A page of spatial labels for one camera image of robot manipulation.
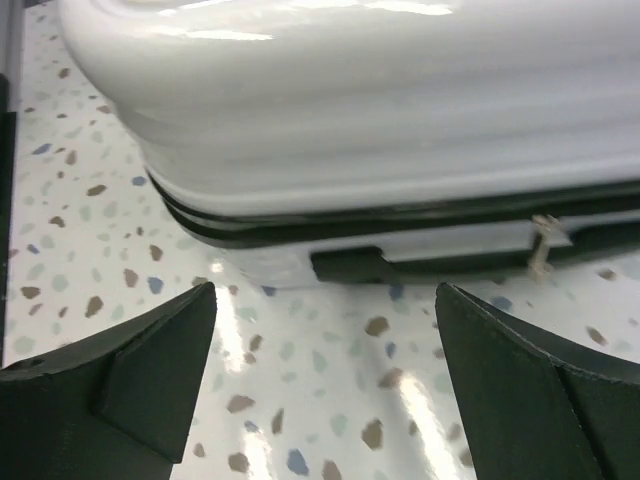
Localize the black suitcase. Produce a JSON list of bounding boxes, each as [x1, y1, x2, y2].
[[59, 1, 639, 288]]

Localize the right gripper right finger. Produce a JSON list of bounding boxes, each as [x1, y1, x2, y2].
[[435, 283, 639, 480]]

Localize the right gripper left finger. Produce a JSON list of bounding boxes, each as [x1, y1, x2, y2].
[[1, 282, 217, 480]]

